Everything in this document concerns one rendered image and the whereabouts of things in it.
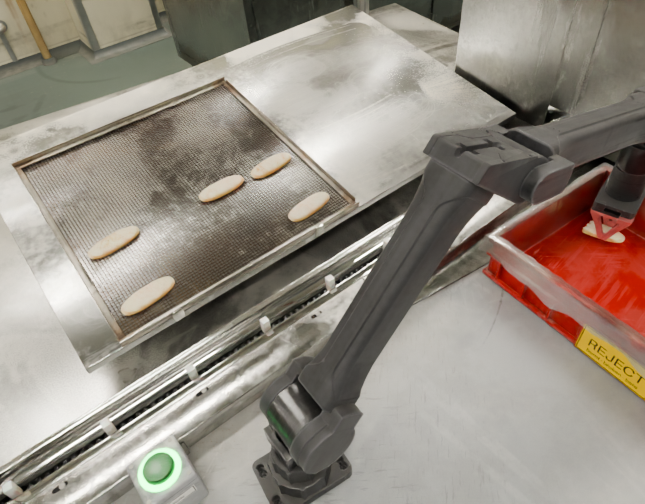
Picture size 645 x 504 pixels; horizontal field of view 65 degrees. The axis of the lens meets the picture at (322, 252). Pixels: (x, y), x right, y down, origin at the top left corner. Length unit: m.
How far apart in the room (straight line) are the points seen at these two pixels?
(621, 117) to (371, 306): 0.42
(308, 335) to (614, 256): 0.59
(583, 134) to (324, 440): 0.47
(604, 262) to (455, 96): 0.53
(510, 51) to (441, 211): 0.81
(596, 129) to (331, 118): 0.64
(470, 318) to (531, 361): 0.12
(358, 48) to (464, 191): 0.96
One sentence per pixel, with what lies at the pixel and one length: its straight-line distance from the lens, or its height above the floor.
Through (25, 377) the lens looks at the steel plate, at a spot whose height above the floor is 0.82.
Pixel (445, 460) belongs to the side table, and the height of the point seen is 0.82.
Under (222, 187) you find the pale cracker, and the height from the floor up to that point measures 0.93.
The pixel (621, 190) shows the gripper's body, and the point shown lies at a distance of 1.00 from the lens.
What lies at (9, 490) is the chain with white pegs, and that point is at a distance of 0.87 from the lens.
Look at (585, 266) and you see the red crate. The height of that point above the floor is 0.82.
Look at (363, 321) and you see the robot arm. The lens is 0.57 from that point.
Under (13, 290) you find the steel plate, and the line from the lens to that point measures 1.18.
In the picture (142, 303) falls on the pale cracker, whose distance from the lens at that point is 0.90.
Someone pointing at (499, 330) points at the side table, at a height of 0.82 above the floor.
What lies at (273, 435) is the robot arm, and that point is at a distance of 0.69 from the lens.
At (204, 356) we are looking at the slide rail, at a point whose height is 0.85.
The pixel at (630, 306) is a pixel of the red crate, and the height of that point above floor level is 0.82.
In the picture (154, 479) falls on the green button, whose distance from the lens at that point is 0.74.
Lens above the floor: 1.55
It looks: 46 degrees down
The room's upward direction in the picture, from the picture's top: 6 degrees counter-clockwise
